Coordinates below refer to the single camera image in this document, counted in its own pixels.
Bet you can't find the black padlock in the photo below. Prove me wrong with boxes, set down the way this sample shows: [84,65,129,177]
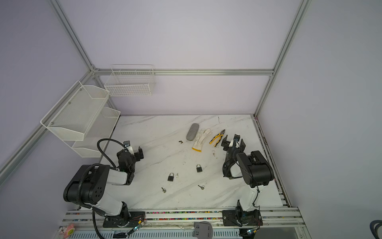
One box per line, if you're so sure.
[168,172,175,182]
[197,164,203,173]

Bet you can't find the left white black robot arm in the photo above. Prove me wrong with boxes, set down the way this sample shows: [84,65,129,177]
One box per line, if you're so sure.
[63,138,144,220]

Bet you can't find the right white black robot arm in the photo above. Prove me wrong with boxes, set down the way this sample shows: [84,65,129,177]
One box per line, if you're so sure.
[221,135,275,224]

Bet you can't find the yellow black pliers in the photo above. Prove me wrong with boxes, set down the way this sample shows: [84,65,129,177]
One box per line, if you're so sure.
[209,129,225,147]

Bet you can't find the white work glove yellow cuff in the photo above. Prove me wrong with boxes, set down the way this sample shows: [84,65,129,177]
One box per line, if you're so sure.
[192,128,211,152]

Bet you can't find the lower white mesh shelf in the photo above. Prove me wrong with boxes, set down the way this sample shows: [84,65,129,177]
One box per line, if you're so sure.
[72,107,120,158]

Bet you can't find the grey fabric case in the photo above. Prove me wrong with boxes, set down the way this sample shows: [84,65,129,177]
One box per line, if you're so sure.
[186,123,200,141]

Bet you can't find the pink small object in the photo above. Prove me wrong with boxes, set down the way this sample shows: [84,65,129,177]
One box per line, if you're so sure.
[59,223,75,239]

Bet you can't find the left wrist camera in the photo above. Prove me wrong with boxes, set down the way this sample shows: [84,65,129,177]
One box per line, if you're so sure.
[124,146,134,154]

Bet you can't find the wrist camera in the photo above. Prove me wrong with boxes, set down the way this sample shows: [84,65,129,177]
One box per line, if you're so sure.
[124,146,134,154]
[230,134,241,148]

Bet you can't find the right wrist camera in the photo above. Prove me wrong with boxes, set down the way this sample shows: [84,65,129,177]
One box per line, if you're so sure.
[230,134,241,148]

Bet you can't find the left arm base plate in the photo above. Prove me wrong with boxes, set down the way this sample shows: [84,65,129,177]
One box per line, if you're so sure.
[102,211,146,228]

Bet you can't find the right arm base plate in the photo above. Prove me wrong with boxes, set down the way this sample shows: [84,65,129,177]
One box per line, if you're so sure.
[222,209,263,227]

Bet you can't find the white wire basket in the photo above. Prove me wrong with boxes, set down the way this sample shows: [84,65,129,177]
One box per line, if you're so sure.
[104,64,156,97]

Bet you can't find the aluminium frame rail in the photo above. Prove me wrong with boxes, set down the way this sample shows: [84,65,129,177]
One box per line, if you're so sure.
[94,69,274,76]

